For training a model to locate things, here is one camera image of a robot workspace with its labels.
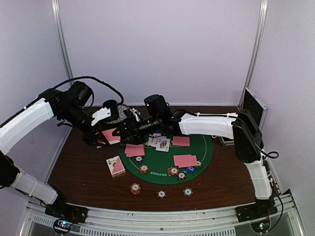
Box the red tan 5 chip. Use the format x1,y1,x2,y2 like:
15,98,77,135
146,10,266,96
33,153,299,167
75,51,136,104
139,165,149,174

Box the red-backed card stack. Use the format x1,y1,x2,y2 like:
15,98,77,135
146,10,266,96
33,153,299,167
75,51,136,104
96,128,121,148

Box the aluminium frame post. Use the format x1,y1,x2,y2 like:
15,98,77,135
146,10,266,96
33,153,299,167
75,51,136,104
238,0,268,108
51,0,74,79

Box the dark blue mug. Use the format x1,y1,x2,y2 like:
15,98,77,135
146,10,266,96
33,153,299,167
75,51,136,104
102,99,118,109

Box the green 20 chip stack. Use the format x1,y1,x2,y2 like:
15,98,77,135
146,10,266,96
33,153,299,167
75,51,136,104
183,187,193,197

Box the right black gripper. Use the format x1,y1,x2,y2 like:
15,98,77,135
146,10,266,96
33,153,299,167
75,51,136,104
114,115,162,144

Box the single red-backed playing card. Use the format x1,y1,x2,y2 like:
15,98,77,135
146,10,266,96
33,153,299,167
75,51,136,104
125,144,145,157

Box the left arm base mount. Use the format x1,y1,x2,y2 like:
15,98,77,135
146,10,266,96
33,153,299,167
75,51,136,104
45,205,88,235

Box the round green poker mat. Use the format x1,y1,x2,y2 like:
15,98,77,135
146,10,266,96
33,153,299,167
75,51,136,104
119,135,214,185

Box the floral patterned saucer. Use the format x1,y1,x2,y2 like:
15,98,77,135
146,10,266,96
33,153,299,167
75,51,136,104
105,104,130,124

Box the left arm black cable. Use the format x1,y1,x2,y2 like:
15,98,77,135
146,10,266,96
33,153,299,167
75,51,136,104
54,76,124,106

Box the aluminium poker chip case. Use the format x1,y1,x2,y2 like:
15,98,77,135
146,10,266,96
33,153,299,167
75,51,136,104
219,87,268,147

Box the blue small blind button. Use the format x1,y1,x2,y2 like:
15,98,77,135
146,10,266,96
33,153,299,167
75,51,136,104
186,167,196,174

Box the right aluminium frame post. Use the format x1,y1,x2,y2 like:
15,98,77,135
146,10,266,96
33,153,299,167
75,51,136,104
238,0,268,108

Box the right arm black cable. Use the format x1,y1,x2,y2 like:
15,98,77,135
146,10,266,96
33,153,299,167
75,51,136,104
255,145,280,160

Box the face-up queen card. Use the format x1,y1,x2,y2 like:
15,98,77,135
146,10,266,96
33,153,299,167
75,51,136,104
156,138,170,152

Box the aluminium front rail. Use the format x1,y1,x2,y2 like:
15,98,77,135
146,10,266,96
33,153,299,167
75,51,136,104
18,194,306,236

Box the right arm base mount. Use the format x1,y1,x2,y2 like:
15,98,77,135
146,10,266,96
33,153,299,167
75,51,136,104
235,204,278,234

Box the red-backed playing card deck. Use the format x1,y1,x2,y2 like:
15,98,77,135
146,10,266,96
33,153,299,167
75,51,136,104
106,156,126,177

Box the red tan chip stack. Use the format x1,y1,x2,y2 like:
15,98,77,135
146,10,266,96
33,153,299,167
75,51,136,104
130,183,141,195

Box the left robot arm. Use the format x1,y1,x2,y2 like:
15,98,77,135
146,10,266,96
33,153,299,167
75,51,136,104
0,81,112,218

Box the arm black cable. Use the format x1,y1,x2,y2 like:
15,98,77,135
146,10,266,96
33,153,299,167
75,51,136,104
54,76,124,106
255,145,280,160

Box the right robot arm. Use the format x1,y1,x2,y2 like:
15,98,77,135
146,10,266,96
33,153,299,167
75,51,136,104
113,109,272,217

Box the red tan 5 chips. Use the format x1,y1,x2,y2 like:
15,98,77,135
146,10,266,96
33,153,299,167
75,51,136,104
167,167,180,176

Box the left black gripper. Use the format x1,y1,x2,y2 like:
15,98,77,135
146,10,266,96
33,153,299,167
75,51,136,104
59,104,110,146

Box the left aluminium frame post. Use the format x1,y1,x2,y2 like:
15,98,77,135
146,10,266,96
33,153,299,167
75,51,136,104
51,0,74,79

